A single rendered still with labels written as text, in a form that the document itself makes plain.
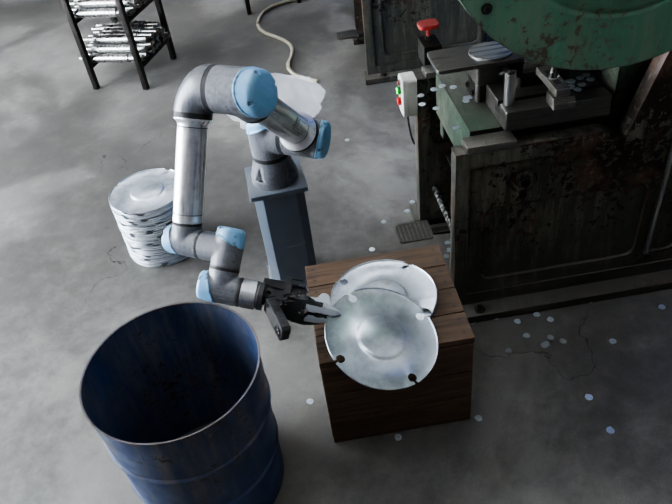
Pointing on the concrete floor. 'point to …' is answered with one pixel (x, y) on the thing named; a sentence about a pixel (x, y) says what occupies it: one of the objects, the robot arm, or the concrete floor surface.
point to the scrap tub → (186, 406)
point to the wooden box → (379, 401)
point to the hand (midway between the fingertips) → (335, 316)
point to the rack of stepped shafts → (119, 34)
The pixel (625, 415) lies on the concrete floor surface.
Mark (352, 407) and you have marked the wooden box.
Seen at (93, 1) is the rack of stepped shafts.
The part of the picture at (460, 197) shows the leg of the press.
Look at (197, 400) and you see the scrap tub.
